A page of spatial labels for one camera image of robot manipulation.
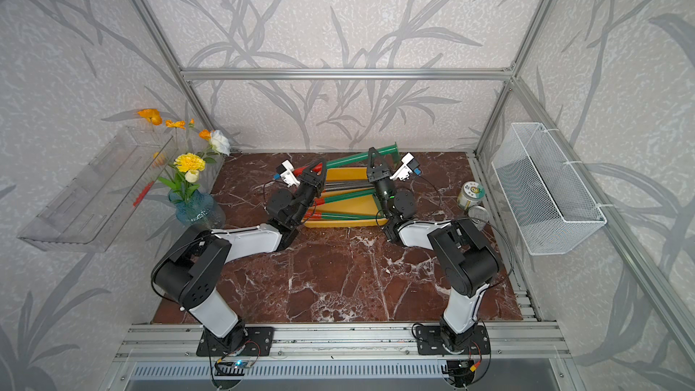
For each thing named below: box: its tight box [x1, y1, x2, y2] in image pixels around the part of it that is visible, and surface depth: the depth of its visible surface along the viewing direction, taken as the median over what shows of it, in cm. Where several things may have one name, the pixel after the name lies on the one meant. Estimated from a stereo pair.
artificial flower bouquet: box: [136, 108, 232, 199], surface depth 84 cm
